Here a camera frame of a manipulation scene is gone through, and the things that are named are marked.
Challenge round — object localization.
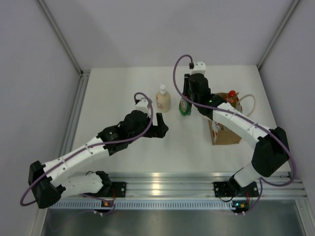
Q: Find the left aluminium frame post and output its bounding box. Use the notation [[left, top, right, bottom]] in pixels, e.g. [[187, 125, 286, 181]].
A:
[[35, 0, 82, 75]]

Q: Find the white rope bag handle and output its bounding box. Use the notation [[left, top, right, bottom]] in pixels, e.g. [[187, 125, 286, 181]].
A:
[[240, 94, 257, 118]]

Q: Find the green dish soap bottle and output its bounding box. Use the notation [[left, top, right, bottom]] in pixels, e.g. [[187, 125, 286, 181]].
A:
[[179, 96, 192, 116]]

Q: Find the yellow dish soap bottle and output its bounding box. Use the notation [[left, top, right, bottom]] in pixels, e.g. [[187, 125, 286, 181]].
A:
[[224, 90, 239, 108]]

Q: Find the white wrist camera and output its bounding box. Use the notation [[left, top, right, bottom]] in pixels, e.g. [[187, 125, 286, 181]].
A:
[[135, 97, 152, 117], [189, 61, 206, 75]]

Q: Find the grey slotted cable duct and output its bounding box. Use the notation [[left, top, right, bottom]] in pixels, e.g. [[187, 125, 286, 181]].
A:
[[49, 198, 249, 210]]

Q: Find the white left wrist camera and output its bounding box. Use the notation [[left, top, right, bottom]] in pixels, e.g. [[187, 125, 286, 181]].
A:
[[135, 97, 152, 117]]

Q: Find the right aluminium frame post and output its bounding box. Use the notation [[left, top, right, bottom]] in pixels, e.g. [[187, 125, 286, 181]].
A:
[[256, 0, 302, 71]]

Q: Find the aluminium frame post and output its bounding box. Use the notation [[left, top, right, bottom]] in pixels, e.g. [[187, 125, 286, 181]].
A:
[[35, 0, 82, 75], [256, 0, 302, 71]]

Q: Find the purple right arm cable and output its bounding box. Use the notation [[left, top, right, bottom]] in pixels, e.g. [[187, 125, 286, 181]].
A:
[[173, 54, 297, 214]]

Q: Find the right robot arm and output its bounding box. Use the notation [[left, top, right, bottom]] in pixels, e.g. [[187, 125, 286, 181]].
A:
[[183, 73, 291, 195]]

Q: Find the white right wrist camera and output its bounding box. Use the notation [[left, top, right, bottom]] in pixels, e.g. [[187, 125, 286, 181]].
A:
[[189, 61, 206, 75]]

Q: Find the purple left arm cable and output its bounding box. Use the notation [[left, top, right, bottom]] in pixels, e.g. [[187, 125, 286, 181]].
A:
[[19, 92, 154, 214]]

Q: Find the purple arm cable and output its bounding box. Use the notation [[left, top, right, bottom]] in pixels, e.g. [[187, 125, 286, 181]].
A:
[[19, 92, 154, 214], [173, 54, 297, 214]]

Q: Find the burlap canvas bag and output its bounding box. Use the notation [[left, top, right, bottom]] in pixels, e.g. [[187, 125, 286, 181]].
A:
[[208, 92, 242, 145]]

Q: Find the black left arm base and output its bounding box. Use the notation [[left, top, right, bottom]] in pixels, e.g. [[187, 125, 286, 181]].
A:
[[105, 182, 126, 198]]

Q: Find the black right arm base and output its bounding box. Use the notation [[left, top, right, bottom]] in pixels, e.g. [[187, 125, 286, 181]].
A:
[[213, 181, 234, 198]]

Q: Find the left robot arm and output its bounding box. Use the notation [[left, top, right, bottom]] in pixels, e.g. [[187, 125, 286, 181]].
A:
[[28, 110, 169, 209]]

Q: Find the aluminium mounting rail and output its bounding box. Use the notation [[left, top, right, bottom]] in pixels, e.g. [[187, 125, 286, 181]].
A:
[[109, 172, 307, 200]]

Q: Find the cream pump soap bottle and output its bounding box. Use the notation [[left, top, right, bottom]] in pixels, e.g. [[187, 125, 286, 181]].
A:
[[156, 84, 171, 113]]

